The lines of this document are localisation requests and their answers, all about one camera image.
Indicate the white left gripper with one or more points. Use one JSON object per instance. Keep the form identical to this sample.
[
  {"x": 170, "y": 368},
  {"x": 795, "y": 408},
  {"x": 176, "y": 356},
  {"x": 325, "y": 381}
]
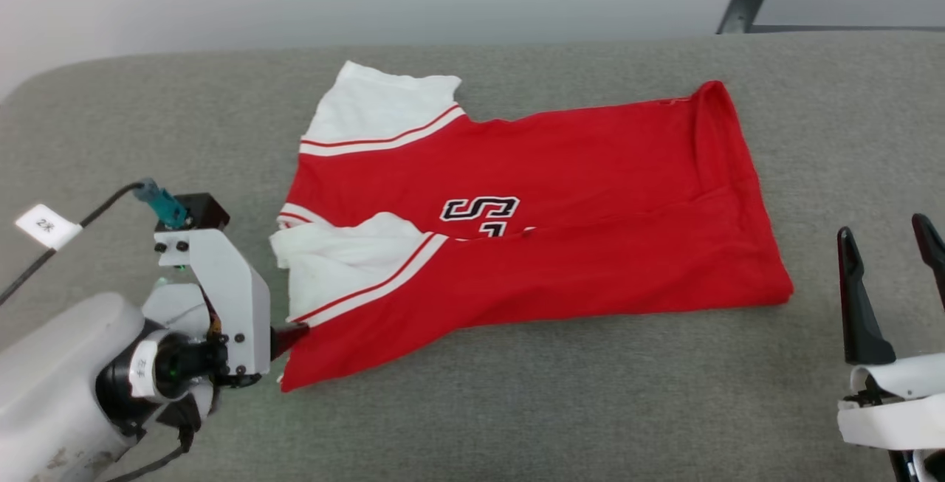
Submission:
[{"x": 236, "y": 305}]

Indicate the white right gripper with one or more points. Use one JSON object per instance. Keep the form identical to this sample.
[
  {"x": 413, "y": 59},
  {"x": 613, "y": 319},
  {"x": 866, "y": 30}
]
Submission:
[{"x": 901, "y": 408}]

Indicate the red and white basketball jersey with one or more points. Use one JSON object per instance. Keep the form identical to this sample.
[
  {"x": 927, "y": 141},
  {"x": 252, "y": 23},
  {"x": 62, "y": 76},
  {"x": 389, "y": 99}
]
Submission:
[{"x": 590, "y": 194}]

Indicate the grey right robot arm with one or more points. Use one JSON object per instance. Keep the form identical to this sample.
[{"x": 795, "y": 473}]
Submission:
[{"x": 926, "y": 467}]

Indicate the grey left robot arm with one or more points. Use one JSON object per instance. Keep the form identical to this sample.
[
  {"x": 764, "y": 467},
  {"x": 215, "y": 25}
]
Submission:
[{"x": 52, "y": 393}]

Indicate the white wrist sticker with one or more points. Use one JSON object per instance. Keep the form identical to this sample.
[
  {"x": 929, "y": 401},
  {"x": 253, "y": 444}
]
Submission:
[{"x": 142, "y": 369}]

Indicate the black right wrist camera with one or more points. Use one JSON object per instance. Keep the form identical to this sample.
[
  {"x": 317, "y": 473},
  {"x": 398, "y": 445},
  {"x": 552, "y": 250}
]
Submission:
[{"x": 871, "y": 396}]

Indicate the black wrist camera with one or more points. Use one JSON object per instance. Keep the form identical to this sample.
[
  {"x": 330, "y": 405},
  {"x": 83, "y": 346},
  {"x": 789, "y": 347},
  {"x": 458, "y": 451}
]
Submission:
[
  {"x": 871, "y": 396},
  {"x": 203, "y": 210}
]

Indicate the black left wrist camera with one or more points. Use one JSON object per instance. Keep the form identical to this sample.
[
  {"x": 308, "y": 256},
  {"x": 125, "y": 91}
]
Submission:
[{"x": 203, "y": 210}]

